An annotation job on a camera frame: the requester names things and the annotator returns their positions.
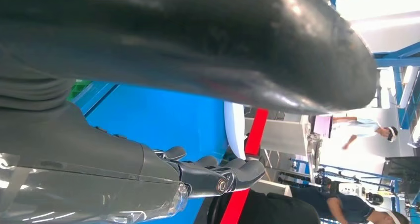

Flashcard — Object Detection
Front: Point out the blue metal shelf rack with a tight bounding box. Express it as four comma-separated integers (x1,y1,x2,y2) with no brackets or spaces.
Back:
67,80,229,224

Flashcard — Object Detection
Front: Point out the white plastic cover part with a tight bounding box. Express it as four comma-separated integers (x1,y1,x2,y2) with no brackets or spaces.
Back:
223,101,247,161

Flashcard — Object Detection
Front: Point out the red barrier belt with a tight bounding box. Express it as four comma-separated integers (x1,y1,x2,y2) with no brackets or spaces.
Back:
244,108,270,157
219,189,251,224

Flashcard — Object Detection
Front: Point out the green folded plastic crate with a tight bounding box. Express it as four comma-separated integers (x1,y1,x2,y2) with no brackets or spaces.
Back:
67,80,93,102

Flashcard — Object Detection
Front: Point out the white desk panel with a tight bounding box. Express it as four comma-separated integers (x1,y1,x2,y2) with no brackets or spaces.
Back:
244,117,311,158

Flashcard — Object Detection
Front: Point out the pink lit monitor screen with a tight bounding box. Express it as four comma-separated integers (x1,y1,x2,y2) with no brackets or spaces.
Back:
313,115,334,139

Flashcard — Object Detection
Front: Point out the person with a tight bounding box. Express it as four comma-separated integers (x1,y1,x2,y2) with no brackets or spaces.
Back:
290,183,411,224
206,189,321,224
331,115,399,151

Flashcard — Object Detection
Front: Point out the blue metal frame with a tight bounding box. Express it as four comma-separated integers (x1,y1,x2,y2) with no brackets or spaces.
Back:
374,41,420,130

